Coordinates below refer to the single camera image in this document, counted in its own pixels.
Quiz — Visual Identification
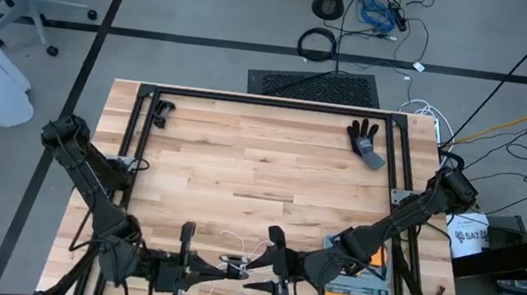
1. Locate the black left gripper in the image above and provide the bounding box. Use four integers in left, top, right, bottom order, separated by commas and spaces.
153, 218, 254, 295

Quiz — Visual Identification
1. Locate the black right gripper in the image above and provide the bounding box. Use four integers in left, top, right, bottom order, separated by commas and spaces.
241, 222, 315, 295

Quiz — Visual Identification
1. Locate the black plastic cord spool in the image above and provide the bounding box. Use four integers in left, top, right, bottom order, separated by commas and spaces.
215, 251, 252, 282

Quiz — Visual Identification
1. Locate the white cord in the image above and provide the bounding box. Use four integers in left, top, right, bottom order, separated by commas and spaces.
184, 225, 279, 295

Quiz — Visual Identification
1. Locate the black grey work glove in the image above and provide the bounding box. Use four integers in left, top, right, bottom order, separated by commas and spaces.
341, 116, 393, 173

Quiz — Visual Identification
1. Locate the small black clamp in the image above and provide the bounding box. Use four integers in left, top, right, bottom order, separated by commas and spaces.
150, 98, 177, 131

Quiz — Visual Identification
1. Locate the black floor grate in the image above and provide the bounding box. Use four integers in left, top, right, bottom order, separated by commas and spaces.
245, 59, 385, 111

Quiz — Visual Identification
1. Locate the black box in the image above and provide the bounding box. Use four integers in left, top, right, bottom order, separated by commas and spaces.
478, 212, 527, 295

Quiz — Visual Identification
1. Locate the black power strip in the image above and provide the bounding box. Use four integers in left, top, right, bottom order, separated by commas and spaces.
388, 2, 412, 34

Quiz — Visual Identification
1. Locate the black diagonal support pole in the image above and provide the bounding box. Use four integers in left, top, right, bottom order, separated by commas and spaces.
442, 0, 527, 159

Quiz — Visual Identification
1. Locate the black aluminium table frame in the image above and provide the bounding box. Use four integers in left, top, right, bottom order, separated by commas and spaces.
36, 71, 487, 295

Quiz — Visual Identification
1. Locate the white cable bundle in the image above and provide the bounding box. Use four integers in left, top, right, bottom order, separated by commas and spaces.
392, 96, 460, 162

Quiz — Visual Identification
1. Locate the black coiled cable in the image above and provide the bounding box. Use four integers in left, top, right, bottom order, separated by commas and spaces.
294, 24, 341, 66

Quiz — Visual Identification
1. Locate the blue tangled cable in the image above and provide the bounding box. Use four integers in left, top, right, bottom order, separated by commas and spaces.
357, 0, 400, 35

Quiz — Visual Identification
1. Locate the yellow floor cable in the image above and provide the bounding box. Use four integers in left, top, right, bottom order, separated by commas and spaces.
452, 76, 527, 155

